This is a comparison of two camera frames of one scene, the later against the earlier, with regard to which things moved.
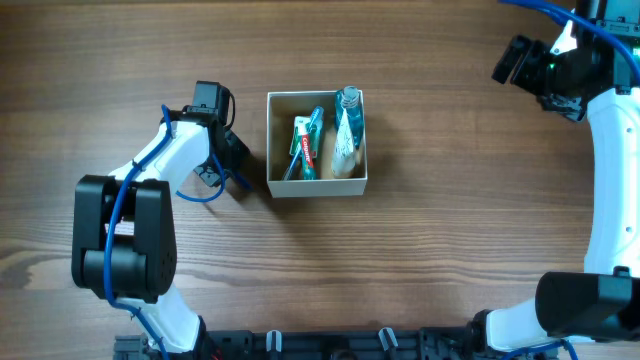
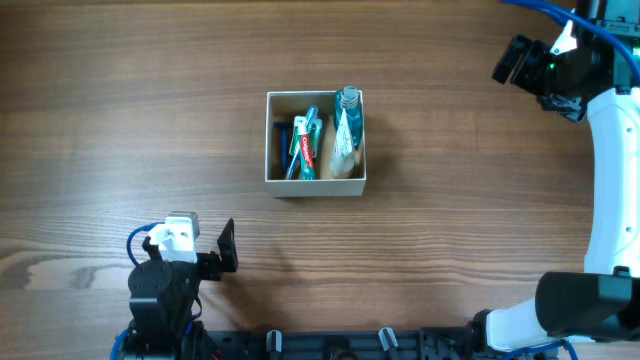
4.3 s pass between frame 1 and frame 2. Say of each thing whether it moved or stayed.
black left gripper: moved
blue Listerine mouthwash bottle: stayed
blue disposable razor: moved
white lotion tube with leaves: stayed
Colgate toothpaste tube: stayed
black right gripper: stayed
